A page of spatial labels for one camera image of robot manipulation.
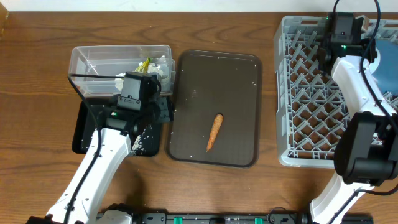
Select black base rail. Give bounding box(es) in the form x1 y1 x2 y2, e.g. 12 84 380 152
96 203 312 224

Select light blue rice bowl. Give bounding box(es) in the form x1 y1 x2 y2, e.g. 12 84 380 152
369 48 381 74

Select black tray bin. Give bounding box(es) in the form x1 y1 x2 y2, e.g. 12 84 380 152
72 96 162 157

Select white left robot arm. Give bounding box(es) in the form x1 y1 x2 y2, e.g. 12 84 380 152
28 95 174 224

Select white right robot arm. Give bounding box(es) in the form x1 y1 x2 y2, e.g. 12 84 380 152
309 40 397 223

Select grey dishwasher rack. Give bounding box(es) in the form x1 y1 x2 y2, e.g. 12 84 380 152
273 15 398 169

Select spilled white rice pile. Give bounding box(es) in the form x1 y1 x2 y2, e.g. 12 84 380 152
129 125 155 157

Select colourful snack wrapper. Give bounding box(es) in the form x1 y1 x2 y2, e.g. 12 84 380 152
135 58 152 74

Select orange carrot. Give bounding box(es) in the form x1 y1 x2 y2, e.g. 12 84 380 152
206 114 223 151

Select dark brown serving tray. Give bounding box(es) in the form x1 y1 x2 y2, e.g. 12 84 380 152
167 50 262 168

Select white paper napkin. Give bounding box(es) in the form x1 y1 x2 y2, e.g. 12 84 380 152
114 63 165 90

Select dark blue plate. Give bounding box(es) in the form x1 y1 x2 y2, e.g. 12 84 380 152
372 40 397 96

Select clear plastic waste bin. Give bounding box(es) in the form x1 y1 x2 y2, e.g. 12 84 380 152
69 45 175 97

